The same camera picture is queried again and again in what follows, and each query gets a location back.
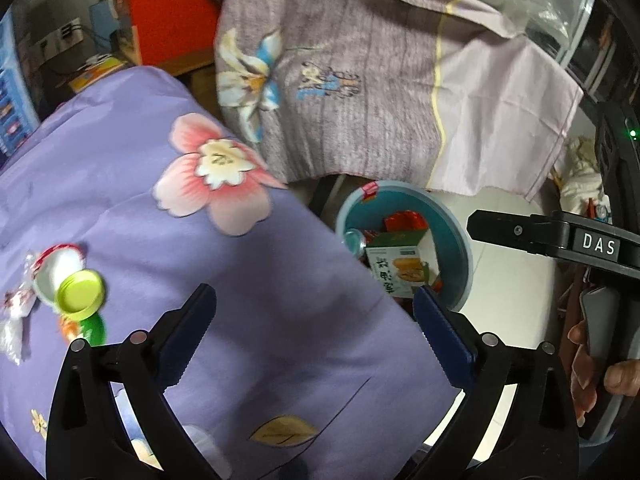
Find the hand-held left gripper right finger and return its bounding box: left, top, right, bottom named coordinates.
left=413, top=285, right=581, bottom=480

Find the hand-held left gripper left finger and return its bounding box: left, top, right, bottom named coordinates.
left=46, top=283, right=218, bottom=480

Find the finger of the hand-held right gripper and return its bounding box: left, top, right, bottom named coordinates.
left=466, top=209, right=570, bottom=261

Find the teal plastic bucket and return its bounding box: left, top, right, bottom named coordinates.
left=334, top=180, right=473, bottom=313

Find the green white snack box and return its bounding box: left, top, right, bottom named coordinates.
left=364, top=230, right=441, bottom=298

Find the red snack wrapper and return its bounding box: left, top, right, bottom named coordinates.
left=382, top=210, right=431, bottom=236

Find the person's right hand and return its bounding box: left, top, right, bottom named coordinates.
left=567, top=320, right=640, bottom=428

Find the crumpled white cloth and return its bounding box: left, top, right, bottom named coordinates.
left=560, top=137, right=608, bottom=211

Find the purple floral tablecloth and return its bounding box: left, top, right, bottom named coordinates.
left=0, top=66, right=463, bottom=480

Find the green plastic jar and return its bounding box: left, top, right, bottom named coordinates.
left=60, top=312, right=107, bottom=347

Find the lime green plastic lid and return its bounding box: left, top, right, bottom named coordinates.
left=56, top=269, right=108, bottom=317

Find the white cup with red rim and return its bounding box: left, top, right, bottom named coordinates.
left=30, top=244, right=85, bottom=306

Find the clear plastic wrapper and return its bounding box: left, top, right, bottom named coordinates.
left=0, top=252, right=38, bottom=366

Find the grey floral cloth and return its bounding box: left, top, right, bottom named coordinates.
left=200, top=0, right=586, bottom=201

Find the clear plastic bag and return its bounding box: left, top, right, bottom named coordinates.
left=400, top=0, right=601, bottom=66

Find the yellow printed box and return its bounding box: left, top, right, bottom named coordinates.
left=67, top=55, right=126, bottom=93

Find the large blue toy box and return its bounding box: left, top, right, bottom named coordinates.
left=0, top=5, right=41, bottom=156

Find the blue plastic case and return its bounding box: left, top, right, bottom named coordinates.
left=89, top=0, right=126, bottom=48

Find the grey power strip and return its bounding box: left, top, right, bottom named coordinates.
left=30, top=17, right=83, bottom=56

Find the orange cabinet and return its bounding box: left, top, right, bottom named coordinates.
left=122, top=0, right=221, bottom=68

